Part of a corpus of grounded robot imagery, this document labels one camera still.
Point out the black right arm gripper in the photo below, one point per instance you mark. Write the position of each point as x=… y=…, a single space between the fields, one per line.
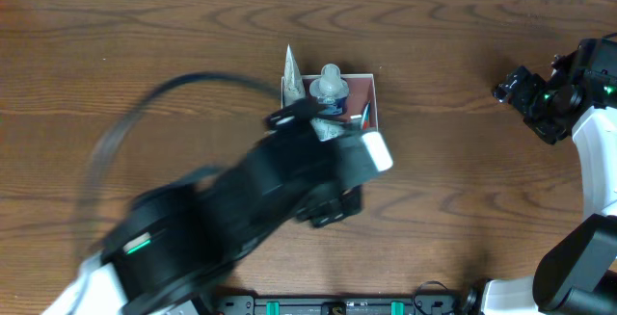
x=525 y=101

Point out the white cream tube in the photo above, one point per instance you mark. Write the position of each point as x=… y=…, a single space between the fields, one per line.
x=292 y=82

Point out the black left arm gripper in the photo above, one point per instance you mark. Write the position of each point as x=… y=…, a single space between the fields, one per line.
x=326 y=162

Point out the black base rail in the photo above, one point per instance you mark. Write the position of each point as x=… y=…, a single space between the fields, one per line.
x=430 y=298

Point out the dark blue clear bottle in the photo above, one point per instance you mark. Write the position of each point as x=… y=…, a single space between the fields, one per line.
x=330 y=91

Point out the green white soap packet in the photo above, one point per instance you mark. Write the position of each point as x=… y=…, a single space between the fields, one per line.
x=327 y=129

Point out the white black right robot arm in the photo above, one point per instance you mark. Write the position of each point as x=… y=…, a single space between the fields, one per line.
x=577 y=102

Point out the red green toothpaste tube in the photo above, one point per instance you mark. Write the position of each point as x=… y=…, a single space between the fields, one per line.
x=365 y=120

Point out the white box, pink inside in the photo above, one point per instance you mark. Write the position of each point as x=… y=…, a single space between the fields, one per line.
x=362 y=90

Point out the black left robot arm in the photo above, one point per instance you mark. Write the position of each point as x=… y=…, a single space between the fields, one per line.
x=180 y=241

